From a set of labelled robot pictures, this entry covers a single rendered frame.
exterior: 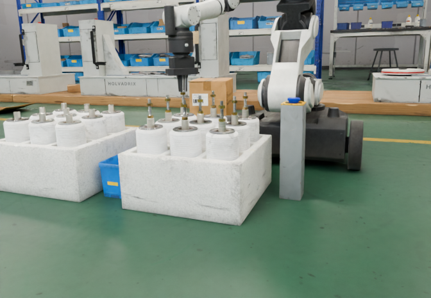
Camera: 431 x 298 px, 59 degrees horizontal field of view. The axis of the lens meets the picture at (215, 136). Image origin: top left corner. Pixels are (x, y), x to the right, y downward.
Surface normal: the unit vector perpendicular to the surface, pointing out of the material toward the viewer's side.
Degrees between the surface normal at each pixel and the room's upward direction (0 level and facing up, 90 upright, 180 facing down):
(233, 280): 0
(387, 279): 0
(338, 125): 46
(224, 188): 90
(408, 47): 90
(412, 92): 90
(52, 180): 90
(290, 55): 58
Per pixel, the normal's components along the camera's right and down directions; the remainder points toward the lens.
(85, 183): 0.94, 0.06
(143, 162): -0.36, 0.21
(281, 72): -0.25, -0.56
